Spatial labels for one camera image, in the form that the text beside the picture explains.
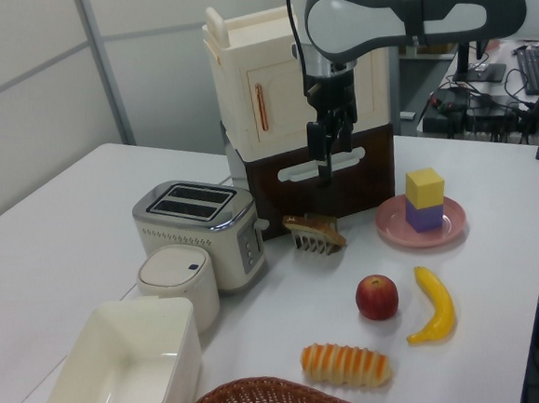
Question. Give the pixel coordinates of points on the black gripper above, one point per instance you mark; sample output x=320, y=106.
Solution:
x=333, y=91

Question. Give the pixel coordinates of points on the purple cube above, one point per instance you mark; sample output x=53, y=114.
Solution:
x=422, y=217

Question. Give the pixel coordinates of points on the toast slice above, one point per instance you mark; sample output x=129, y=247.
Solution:
x=320, y=229

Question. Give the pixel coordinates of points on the brown toast rack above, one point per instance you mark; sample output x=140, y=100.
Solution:
x=312, y=247

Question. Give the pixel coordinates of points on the pink plate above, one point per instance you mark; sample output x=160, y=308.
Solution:
x=453, y=224

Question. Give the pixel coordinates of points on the black monitor stand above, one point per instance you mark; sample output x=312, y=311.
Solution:
x=476, y=68

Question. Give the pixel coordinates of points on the cream chrome toaster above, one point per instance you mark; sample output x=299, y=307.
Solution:
x=197, y=235

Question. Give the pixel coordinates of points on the red peach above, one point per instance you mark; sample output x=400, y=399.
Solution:
x=376, y=298

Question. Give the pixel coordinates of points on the yellow banana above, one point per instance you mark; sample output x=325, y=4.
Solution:
x=438, y=305

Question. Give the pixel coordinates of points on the small white lidded bin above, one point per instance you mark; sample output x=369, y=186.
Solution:
x=175, y=283

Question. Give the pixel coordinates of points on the orange striped bread loaf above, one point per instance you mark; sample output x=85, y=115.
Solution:
x=345, y=363

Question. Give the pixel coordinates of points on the white plastic open box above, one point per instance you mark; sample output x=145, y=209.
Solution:
x=124, y=367

